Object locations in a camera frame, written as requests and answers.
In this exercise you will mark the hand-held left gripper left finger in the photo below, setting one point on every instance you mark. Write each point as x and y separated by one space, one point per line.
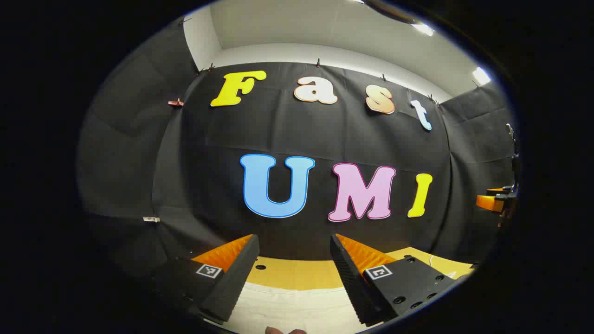
232 283

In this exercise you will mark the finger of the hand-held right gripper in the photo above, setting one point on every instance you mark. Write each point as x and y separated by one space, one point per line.
491 202

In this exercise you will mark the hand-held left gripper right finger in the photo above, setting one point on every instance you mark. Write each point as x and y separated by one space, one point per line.
348 278

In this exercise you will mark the white jeans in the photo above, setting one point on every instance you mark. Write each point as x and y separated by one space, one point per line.
297 308

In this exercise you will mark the ceiling light panel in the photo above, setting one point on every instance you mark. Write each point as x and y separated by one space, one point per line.
422 29
481 76

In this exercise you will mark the silver cloth clip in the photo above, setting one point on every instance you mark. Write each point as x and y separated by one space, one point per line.
151 219

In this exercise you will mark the black backdrop cloth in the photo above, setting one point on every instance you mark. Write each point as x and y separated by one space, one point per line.
287 130

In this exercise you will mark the copper cloth clamp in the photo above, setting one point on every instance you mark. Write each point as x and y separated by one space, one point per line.
175 102

